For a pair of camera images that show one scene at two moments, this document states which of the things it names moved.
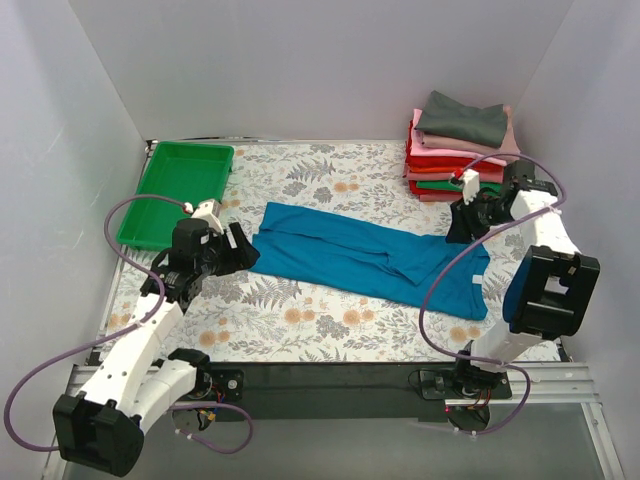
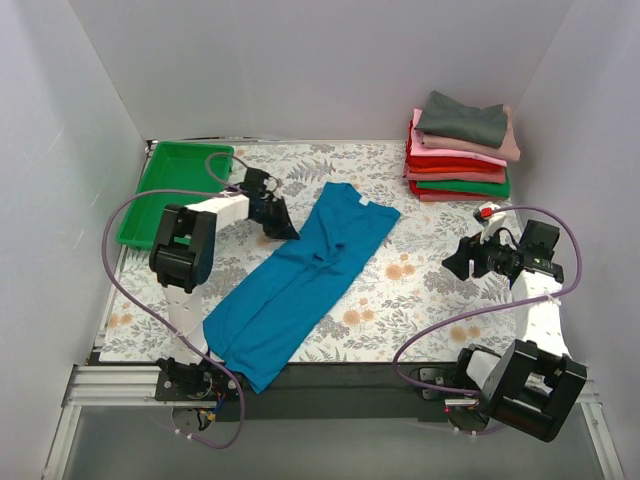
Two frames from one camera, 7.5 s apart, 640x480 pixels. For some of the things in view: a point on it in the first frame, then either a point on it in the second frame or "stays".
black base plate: x=339 y=391 stays
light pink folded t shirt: x=418 y=148 stays
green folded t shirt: x=448 y=185 stays
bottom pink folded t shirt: x=444 y=197 stays
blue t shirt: x=350 y=252 → x=259 y=328
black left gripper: x=228 y=248 → x=272 y=214
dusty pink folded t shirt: x=509 y=149 stays
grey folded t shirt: x=446 y=117 stays
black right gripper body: x=469 y=216 → x=476 y=258
